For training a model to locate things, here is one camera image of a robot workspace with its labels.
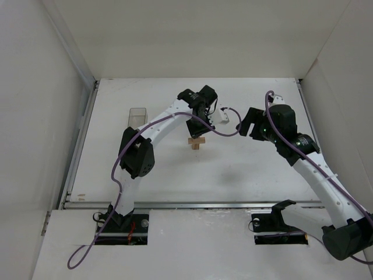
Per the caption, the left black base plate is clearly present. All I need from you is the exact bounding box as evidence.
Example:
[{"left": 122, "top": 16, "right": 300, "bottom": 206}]
[{"left": 94, "top": 212, "right": 150, "bottom": 246}]

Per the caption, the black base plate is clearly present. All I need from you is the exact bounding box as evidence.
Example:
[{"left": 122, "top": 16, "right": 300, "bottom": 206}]
[
  {"left": 94, "top": 212, "right": 150, "bottom": 246},
  {"left": 248, "top": 199, "right": 308, "bottom": 246}
]

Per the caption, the aluminium rail right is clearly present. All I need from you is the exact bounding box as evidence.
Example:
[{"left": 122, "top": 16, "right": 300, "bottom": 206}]
[{"left": 295, "top": 79, "right": 319, "bottom": 145}]

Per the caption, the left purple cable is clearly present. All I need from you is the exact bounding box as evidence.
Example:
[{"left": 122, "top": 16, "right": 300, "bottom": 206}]
[{"left": 66, "top": 107, "right": 243, "bottom": 270}]

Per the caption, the aluminium rail left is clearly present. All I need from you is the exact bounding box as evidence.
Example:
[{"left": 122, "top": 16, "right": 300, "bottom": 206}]
[{"left": 53, "top": 80, "right": 100, "bottom": 210}]

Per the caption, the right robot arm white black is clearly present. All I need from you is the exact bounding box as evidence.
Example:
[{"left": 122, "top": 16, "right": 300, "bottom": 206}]
[{"left": 238, "top": 104, "right": 372, "bottom": 261}]

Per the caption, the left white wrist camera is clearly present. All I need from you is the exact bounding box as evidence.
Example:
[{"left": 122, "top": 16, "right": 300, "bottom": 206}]
[{"left": 207, "top": 109, "right": 230, "bottom": 126}]

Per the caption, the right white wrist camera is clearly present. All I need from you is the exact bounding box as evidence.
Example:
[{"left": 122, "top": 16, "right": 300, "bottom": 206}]
[{"left": 268, "top": 93, "right": 286, "bottom": 107}]

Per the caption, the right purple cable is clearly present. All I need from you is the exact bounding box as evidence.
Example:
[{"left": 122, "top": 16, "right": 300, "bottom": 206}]
[{"left": 263, "top": 89, "right": 373, "bottom": 265}]

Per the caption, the clear plastic box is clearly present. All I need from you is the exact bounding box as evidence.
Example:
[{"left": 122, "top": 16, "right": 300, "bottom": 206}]
[{"left": 128, "top": 107, "right": 147, "bottom": 129}]

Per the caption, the light wood long block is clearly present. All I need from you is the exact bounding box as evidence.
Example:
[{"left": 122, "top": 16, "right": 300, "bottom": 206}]
[{"left": 188, "top": 137, "right": 206, "bottom": 145}]

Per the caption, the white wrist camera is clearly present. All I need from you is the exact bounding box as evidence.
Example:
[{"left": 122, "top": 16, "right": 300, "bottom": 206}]
[
  {"left": 268, "top": 93, "right": 286, "bottom": 107},
  {"left": 207, "top": 109, "right": 230, "bottom": 126}
]

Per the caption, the purple cable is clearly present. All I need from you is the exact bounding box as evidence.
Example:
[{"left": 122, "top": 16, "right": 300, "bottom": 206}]
[
  {"left": 66, "top": 107, "right": 243, "bottom": 270},
  {"left": 263, "top": 89, "right": 373, "bottom": 265}
]

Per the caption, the aluminium rail front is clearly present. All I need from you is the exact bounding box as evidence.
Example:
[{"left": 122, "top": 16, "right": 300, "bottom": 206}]
[{"left": 62, "top": 199, "right": 327, "bottom": 211}]

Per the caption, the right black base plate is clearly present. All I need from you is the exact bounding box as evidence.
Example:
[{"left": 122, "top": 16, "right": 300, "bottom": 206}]
[{"left": 248, "top": 199, "right": 308, "bottom": 246}]

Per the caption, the striped dark wood block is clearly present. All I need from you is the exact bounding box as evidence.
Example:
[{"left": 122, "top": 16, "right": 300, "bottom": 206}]
[{"left": 192, "top": 143, "right": 200, "bottom": 150}]

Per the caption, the aluminium rail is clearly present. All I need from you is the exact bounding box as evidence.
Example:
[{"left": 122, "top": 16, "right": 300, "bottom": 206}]
[
  {"left": 295, "top": 79, "right": 319, "bottom": 145},
  {"left": 62, "top": 199, "right": 327, "bottom": 211},
  {"left": 53, "top": 80, "right": 100, "bottom": 210}
]

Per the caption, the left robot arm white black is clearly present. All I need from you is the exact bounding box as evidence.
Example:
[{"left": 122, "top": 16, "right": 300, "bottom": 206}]
[{"left": 107, "top": 85, "right": 218, "bottom": 230}]

